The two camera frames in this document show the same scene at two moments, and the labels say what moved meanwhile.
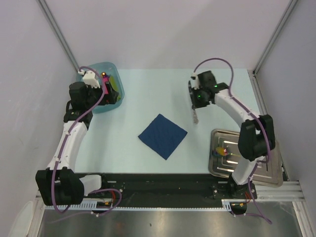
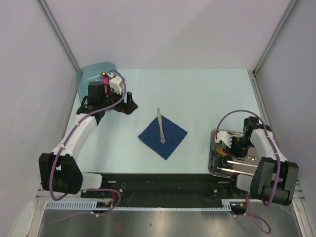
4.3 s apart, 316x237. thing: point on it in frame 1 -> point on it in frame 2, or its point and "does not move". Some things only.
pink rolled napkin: x=105 y=79 does not move
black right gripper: x=196 y=104 -> x=235 y=153
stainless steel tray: x=224 y=156 does not move
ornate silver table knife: x=195 y=118 -> x=162 y=139
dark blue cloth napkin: x=163 y=136 does not move
